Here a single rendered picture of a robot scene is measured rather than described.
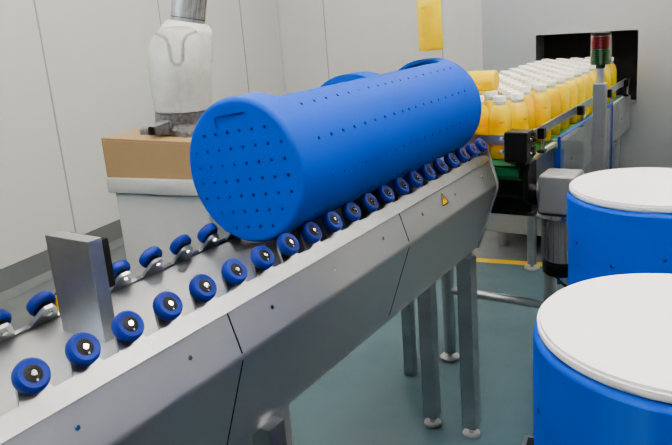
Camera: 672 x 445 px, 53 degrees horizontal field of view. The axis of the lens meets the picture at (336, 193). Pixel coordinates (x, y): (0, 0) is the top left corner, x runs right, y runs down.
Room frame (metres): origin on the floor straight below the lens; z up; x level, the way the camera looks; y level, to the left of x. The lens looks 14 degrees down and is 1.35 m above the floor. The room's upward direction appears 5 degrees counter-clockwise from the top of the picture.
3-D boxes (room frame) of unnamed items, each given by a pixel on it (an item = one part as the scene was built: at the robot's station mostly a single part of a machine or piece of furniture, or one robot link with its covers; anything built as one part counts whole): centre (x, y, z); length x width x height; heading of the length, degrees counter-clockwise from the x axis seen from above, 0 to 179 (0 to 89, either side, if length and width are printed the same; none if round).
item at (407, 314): (2.38, -0.24, 0.50); 0.04 x 0.04 x 1.00; 56
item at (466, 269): (1.95, -0.38, 0.31); 0.06 x 0.06 x 0.63; 56
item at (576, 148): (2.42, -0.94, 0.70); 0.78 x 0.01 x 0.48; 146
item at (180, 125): (1.81, 0.40, 1.13); 0.22 x 0.18 x 0.06; 151
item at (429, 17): (1.94, -0.30, 1.35); 0.07 x 0.07 x 0.19
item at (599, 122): (2.16, -0.88, 0.55); 0.04 x 0.04 x 1.10; 56
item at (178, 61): (1.84, 0.39, 1.27); 0.18 x 0.16 x 0.22; 8
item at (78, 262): (0.94, 0.38, 1.00); 0.10 x 0.04 x 0.15; 56
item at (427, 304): (2.03, -0.27, 0.31); 0.06 x 0.06 x 0.63; 56
